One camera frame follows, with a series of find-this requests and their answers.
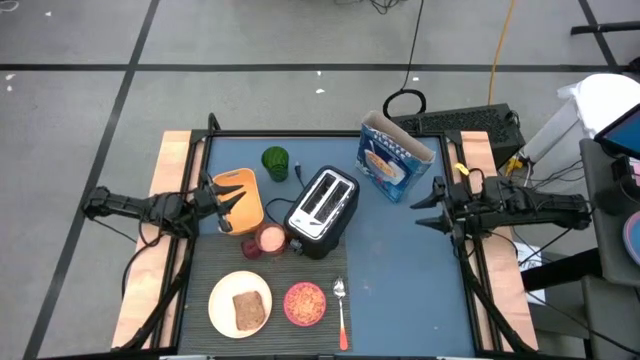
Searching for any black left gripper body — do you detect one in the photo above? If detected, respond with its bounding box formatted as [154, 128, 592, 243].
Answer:
[192, 169, 234, 234]

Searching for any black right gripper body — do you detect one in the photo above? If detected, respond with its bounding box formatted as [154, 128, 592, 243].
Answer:
[432, 174, 482, 247]

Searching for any blue cereal box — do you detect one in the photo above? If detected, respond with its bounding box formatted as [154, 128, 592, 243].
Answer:
[355, 109, 436, 204]

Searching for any cream round plate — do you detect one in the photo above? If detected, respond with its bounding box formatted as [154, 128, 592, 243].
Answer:
[207, 270, 274, 340]

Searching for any brown toast slice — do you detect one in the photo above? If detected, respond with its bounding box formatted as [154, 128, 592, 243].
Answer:
[232, 290, 267, 332]

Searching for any metal spoon orange handle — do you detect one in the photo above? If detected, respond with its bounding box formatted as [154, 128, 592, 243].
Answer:
[332, 276, 350, 352]

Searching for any red patterned bowl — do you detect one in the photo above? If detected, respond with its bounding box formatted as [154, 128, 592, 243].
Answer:
[282, 281, 328, 328]

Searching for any yellow plastic bin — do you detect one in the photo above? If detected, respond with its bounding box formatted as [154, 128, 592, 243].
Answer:
[212, 167, 265, 236]

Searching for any green glass cup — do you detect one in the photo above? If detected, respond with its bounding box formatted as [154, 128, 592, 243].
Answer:
[260, 145, 290, 183]

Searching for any light wooden side board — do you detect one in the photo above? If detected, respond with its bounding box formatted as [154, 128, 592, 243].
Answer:
[459, 130, 539, 351]
[112, 130, 194, 350]

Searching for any white paper sheet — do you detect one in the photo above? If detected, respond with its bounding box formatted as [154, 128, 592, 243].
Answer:
[514, 242, 546, 306]

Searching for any black two-slot toaster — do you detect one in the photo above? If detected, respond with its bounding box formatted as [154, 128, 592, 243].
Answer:
[283, 164, 360, 261]

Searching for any grey woven placemat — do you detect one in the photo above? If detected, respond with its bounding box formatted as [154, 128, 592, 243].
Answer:
[178, 233, 354, 357]

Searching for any pink and blue disc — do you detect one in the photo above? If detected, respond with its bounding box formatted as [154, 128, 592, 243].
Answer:
[622, 209, 640, 266]

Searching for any black tablet blue screen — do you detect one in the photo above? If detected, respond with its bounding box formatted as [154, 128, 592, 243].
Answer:
[593, 103, 640, 161]

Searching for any white plastic bag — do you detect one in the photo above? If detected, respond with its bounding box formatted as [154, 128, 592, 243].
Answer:
[557, 73, 640, 139]

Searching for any black stand bar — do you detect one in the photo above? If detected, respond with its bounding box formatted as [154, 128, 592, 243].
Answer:
[569, 20, 640, 37]

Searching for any black toaster power cord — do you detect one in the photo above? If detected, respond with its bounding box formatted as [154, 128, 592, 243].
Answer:
[263, 160, 306, 226]

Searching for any black metal table frame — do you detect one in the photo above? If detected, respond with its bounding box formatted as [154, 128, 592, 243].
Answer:
[112, 112, 539, 360]

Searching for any black hanging cable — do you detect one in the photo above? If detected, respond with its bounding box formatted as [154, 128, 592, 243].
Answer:
[382, 0, 427, 121]

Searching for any yellow hanging cable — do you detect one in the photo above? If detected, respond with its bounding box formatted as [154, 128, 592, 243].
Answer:
[487, 0, 517, 106]

